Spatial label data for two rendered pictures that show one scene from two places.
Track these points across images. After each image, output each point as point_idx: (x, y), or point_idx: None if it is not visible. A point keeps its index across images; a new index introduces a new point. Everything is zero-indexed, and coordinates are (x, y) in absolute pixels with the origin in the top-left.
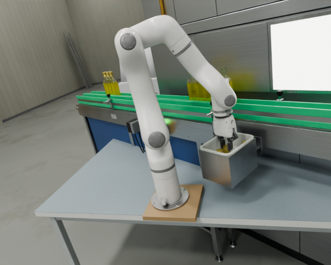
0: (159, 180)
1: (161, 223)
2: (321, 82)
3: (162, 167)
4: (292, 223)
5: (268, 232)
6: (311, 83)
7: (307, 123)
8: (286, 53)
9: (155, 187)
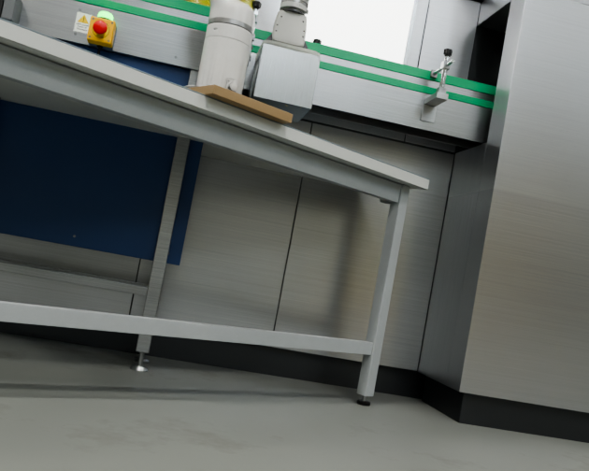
0: (239, 43)
1: (204, 136)
2: (356, 49)
3: (251, 21)
4: (377, 165)
5: (215, 322)
6: (345, 49)
7: (363, 74)
8: (322, 3)
9: (217, 58)
